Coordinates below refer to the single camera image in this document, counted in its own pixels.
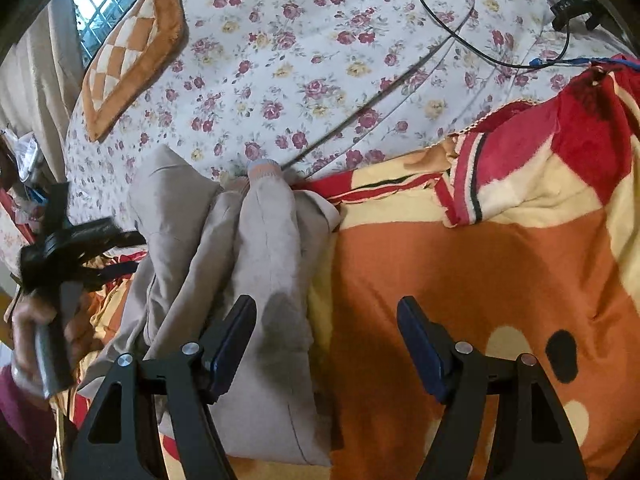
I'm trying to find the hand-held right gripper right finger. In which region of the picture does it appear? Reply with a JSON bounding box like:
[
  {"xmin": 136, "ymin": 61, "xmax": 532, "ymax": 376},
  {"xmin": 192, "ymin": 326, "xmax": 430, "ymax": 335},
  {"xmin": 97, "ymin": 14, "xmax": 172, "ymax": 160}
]
[{"xmin": 396, "ymin": 296, "xmax": 588, "ymax": 480}]

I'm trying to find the floral bed sheet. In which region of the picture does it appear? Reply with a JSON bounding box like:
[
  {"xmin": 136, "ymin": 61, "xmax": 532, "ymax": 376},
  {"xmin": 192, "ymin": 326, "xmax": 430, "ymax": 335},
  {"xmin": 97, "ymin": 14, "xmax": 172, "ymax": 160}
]
[{"xmin": 65, "ymin": 0, "xmax": 626, "ymax": 233}]

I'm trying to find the shelf clutter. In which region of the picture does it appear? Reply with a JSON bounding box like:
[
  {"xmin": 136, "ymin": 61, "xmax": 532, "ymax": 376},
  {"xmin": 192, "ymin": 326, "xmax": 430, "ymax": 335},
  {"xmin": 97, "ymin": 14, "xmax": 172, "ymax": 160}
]
[{"xmin": 0, "ymin": 129, "xmax": 53, "ymax": 223}]

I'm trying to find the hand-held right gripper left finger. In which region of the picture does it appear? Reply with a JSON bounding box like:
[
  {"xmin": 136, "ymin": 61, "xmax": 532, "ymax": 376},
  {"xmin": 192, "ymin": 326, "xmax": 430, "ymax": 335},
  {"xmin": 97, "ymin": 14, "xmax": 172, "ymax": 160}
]
[{"xmin": 70, "ymin": 295, "xmax": 258, "ymax": 480}]

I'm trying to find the beige garment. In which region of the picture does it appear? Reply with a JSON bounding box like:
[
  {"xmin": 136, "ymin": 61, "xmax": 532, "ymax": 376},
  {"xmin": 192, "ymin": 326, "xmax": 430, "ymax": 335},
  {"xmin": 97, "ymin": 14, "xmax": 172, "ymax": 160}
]
[{"xmin": 77, "ymin": 144, "xmax": 343, "ymax": 468}]

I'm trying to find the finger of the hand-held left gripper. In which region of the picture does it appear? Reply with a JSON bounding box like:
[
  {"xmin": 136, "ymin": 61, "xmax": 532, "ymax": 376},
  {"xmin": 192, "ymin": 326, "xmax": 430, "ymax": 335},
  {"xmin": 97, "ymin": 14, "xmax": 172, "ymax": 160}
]
[
  {"xmin": 75, "ymin": 217, "xmax": 147, "ymax": 253},
  {"xmin": 82, "ymin": 259, "xmax": 143, "ymax": 288}
]

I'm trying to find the beige curtain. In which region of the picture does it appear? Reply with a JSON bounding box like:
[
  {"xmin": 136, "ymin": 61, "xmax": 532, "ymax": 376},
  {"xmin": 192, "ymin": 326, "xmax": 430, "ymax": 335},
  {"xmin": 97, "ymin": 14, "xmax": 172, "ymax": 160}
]
[{"xmin": 0, "ymin": 0, "xmax": 87, "ymax": 183}]

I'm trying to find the blue cable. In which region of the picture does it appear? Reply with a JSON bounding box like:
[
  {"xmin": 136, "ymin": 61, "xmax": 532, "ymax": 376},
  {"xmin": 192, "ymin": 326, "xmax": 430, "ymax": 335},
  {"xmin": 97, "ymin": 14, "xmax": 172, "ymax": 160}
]
[{"xmin": 529, "ymin": 56, "xmax": 640, "ymax": 72}]

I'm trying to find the black cable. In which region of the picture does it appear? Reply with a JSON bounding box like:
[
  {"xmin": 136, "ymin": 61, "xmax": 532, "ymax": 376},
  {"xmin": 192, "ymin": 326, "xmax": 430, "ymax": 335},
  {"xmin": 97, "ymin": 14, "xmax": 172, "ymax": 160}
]
[{"xmin": 414, "ymin": 0, "xmax": 572, "ymax": 69}]

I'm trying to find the orange checkered pillow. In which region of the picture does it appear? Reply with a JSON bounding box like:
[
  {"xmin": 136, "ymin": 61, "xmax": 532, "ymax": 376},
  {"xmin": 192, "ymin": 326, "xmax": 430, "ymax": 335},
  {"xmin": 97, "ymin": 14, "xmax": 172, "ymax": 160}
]
[{"xmin": 81, "ymin": 0, "xmax": 190, "ymax": 143}]

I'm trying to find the orange red cartoon blanket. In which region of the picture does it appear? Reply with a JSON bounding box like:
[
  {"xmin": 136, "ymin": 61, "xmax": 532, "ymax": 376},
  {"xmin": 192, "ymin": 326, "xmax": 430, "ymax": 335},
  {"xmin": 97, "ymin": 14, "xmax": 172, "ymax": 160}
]
[{"xmin": 55, "ymin": 55, "xmax": 640, "ymax": 480}]

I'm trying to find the person's left hand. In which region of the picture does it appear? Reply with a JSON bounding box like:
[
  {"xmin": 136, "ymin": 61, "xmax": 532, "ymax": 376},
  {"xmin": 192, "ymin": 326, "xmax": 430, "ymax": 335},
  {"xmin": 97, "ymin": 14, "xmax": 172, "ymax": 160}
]
[{"xmin": 9, "ymin": 287, "xmax": 98, "ymax": 393}]

